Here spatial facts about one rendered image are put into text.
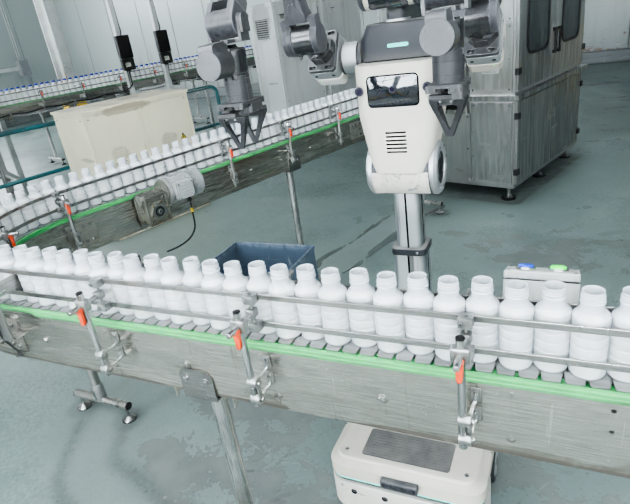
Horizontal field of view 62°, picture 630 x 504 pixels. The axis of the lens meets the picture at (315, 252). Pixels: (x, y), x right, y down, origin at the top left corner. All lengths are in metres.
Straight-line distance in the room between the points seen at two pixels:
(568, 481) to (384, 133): 1.42
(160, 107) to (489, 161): 3.03
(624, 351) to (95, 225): 2.13
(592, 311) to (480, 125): 3.81
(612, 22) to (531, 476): 11.36
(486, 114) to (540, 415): 3.78
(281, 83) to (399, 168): 5.55
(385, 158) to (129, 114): 3.87
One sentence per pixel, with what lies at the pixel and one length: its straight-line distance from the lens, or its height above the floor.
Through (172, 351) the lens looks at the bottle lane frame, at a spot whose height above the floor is 0.94.
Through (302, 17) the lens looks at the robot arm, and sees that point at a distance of 1.50.
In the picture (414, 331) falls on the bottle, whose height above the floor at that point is 1.06.
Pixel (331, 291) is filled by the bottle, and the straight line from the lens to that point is 1.07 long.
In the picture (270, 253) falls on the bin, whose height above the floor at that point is 0.91.
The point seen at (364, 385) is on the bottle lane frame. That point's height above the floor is 0.93.
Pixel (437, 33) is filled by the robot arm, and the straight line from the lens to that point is 0.94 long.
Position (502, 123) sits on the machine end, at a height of 0.66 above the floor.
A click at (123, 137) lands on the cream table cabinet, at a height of 0.89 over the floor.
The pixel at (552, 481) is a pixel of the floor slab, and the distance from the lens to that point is 2.25.
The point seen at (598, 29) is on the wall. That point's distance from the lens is 12.92.
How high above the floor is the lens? 1.63
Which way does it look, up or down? 24 degrees down
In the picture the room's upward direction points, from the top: 8 degrees counter-clockwise
